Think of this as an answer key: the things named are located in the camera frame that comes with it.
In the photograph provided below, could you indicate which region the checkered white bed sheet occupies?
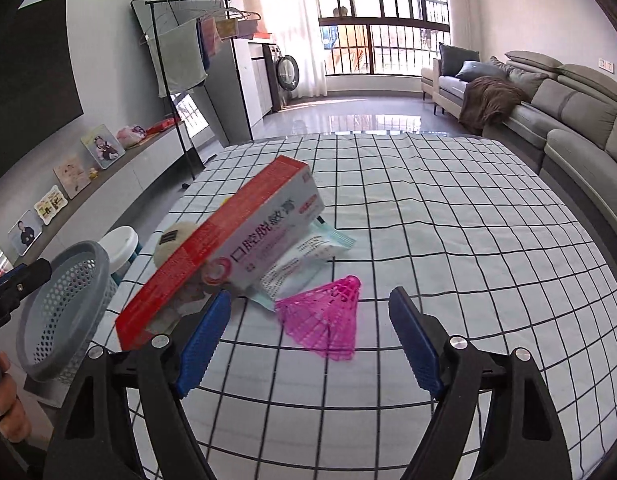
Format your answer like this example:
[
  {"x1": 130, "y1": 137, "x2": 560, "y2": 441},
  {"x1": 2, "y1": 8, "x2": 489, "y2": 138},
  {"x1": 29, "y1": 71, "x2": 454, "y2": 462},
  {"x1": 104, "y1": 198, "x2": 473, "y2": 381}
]
[{"x1": 96, "y1": 132, "x2": 617, "y2": 479}]

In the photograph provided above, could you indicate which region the grey perforated laundry basket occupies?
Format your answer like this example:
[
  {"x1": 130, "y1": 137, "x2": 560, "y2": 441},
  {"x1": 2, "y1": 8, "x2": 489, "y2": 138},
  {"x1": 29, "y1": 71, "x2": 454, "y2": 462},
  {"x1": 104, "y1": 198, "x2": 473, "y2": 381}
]
[{"x1": 17, "y1": 240, "x2": 118, "y2": 384}]

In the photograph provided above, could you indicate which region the grey sectional sofa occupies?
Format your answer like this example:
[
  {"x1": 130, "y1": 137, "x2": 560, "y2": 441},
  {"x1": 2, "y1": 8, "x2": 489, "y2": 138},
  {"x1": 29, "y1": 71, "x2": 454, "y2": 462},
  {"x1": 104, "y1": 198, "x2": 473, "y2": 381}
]
[{"x1": 483, "y1": 50, "x2": 617, "y2": 252}]

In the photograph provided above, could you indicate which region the grey tall cabinet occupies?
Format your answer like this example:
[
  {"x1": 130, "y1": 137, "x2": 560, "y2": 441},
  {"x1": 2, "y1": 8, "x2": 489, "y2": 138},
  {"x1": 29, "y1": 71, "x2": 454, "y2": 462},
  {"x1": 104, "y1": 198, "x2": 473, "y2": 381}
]
[{"x1": 203, "y1": 39, "x2": 268, "y2": 146}]

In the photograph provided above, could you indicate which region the red flat package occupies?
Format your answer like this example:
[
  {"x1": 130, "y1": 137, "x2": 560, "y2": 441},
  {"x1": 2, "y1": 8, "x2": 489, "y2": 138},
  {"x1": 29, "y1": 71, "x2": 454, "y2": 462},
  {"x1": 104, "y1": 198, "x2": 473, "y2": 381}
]
[{"x1": 146, "y1": 117, "x2": 182, "y2": 136}]

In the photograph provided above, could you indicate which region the grey hanging towel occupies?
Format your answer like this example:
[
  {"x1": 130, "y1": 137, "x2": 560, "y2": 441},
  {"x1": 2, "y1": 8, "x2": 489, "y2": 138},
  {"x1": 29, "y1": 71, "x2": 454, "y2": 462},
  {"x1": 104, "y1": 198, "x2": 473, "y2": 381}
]
[{"x1": 148, "y1": 20, "x2": 208, "y2": 98}]

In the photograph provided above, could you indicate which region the beige wool ball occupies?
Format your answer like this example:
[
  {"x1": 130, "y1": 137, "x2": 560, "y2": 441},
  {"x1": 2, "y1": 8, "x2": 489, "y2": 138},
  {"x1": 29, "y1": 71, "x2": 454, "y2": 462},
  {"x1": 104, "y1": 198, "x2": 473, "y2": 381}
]
[{"x1": 153, "y1": 221, "x2": 198, "y2": 269}]

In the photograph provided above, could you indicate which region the person's left hand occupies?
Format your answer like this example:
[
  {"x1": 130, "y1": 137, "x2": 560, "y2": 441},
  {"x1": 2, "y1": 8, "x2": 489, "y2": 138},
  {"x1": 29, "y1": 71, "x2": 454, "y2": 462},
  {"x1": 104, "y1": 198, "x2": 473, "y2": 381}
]
[{"x1": 0, "y1": 351, "x2": 32, "y2": 443}]

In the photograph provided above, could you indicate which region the white round stool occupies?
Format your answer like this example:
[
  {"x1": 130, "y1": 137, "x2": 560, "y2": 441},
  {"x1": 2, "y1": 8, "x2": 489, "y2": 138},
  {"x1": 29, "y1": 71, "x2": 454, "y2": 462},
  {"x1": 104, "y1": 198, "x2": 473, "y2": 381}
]
[{"x1": 99, "y1": 226, "x2": 141, "y2": 274}]

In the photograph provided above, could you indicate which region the beige drawing photo frame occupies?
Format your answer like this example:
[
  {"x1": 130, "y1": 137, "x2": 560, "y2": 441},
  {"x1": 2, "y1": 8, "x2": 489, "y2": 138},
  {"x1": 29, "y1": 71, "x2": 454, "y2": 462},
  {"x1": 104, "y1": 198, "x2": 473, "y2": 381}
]
[{"x1": 54, "y1": 156, "x2": 90, "y2": 200}]

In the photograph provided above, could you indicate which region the pink plastic bag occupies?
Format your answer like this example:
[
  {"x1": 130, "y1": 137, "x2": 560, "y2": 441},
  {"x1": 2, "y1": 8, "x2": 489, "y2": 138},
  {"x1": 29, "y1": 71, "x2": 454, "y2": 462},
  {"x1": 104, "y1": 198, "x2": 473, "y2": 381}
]
[{"x1": 115, "y1": 125, "x2": 147, "y2": 150}]

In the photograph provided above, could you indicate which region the black wall television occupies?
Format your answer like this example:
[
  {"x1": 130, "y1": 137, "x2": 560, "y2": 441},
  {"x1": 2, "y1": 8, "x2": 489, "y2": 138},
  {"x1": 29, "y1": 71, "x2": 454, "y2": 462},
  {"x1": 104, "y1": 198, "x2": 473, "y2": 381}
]
[{"x1": 0, "y1": 0, "x2": 83, "y2": 178}]

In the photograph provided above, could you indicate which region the black clothes drying rack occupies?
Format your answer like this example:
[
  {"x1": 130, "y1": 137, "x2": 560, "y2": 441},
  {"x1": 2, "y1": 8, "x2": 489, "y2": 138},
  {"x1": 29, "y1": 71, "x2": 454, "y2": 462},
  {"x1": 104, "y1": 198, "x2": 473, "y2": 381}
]
[{"x1": 130, "y1": 0, "x2": 262, "y2": 181}]

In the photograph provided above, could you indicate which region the balcony window railing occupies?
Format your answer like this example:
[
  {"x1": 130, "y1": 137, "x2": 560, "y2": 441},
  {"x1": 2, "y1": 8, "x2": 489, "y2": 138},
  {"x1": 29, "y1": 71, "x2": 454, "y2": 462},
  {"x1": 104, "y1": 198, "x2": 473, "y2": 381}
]
[{"x1": 317, "y1": 0, "x2": 450, "y2": 76}]

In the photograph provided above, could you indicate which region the man portrait photo frame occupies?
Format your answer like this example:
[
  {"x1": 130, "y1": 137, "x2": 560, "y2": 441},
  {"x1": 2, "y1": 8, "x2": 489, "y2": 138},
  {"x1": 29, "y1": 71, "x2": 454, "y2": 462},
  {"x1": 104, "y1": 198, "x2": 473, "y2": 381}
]
[{"x1": 8, "y1": 209, "x2": 44, "y2": 256}]

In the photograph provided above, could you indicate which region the red toothpaste box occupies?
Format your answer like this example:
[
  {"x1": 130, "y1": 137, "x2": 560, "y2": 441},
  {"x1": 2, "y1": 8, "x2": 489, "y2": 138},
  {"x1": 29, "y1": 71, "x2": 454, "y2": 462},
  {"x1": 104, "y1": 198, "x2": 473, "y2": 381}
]
[{"x1": 115, "y1": 155, "x2": 323, "y2": 350}]

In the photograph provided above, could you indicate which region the light blue wipes packet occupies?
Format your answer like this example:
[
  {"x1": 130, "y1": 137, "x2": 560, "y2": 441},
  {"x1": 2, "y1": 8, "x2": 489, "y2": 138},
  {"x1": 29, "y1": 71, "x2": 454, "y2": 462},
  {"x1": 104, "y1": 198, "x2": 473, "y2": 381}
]
[{"x1": 246, "y1": 217, "x2": 356, "y2": 311}]

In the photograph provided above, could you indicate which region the brown throw blanket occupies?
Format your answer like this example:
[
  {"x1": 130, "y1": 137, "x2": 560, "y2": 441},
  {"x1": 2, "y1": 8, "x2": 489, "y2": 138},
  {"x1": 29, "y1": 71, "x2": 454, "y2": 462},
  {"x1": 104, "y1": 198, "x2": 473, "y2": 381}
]
[{"x1": 459, "y1": 76, "x2": 527, "y2": 134}]

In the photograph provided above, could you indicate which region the long grey tv cabinet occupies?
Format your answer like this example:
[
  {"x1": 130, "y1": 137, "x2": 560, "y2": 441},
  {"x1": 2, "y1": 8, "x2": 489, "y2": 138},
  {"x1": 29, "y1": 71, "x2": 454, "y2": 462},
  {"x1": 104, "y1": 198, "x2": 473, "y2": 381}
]
[{"x1": 0, "y1": 124, "x2": 194, "y2": 264}]

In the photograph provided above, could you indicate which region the baby photo frame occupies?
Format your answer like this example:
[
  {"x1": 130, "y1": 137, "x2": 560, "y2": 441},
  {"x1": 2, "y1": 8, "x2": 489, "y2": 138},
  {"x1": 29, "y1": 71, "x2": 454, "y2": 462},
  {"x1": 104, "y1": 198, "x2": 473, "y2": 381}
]
[{"x1": 81, "y1": 125, "x2": 125, "y2": 169}]

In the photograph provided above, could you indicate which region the small scalloped photo frame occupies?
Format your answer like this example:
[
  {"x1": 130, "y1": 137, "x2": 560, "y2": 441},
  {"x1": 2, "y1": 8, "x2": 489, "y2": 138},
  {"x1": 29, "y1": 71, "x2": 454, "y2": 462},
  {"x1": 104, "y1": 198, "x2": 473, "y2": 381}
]
[{"x1": 34, "y1": 185, "x2": 69, "y2": 226}]

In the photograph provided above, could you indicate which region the white sheer curtain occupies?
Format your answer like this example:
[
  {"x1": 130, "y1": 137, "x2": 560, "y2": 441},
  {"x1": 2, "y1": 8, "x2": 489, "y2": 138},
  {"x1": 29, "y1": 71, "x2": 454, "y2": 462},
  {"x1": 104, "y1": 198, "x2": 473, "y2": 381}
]
[{"x1": 261, "y1": 0, "x2": 328, "y2": 98}]

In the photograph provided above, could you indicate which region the front-load washing machine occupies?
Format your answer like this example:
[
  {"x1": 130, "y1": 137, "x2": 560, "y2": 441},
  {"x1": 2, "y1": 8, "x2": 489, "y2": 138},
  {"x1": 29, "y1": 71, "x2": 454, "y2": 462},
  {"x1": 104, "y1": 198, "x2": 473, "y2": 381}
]
[{"x1": 263, "y1": 44, "x2": 300, "y2": 113}]

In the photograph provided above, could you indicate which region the pink plastic shuttlecock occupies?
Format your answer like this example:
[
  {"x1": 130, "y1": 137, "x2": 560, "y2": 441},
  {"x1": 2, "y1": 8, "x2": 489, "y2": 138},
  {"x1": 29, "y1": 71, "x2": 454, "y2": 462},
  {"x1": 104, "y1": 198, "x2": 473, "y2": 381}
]
[{"x1": 275, "y1": 275, "x2": 361, "y2": 361}]

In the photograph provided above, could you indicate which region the dark teal cushion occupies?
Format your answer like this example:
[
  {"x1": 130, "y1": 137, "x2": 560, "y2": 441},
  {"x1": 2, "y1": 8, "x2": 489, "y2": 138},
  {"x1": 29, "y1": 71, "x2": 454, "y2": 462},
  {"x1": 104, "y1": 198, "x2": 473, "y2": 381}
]
[{"x1": 456, "y1": 61, "x2": 508, "y2": 82}]

